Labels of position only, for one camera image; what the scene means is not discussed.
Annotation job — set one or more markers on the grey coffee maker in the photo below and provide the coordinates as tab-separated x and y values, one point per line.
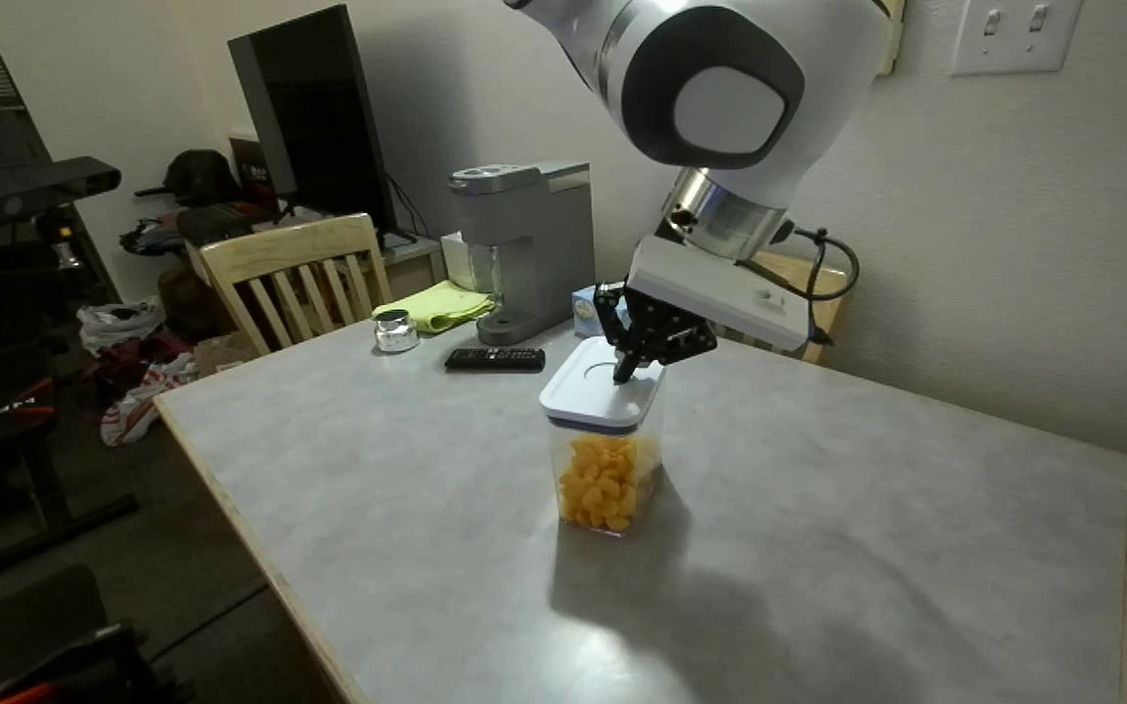
531	238

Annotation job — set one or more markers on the black stand frame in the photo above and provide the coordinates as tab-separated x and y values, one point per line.
17	433

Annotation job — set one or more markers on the lime green cloth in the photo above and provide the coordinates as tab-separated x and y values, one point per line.
439	306

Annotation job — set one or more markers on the black flat screen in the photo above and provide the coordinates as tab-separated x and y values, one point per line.
313	118

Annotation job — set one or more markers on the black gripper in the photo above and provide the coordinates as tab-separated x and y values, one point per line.
647	318

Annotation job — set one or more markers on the clear plastic water tank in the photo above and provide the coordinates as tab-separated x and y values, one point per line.
459	259

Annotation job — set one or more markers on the black remote control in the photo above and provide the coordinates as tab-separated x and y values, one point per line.
490	356

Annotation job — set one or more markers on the white light switch plate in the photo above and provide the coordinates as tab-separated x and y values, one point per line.
1013	34

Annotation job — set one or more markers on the light wooden chair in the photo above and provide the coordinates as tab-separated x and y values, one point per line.
833	292
292	250

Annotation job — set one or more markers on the pile of clothes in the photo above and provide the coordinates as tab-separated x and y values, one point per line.
134	392

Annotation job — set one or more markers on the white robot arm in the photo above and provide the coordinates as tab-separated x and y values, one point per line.
721	92

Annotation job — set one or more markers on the blue white cardboard box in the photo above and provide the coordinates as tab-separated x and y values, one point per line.
587	313

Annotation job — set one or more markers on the black red bag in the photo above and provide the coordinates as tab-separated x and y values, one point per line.
78	665

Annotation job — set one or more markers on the black bar camera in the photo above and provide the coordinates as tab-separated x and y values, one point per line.
42	182

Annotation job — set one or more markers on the white container lid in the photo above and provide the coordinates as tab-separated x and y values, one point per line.
587	392

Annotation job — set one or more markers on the clear plastic container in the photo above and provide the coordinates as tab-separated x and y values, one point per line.
608	443

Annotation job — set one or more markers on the black cap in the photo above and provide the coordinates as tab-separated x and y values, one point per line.
198	172

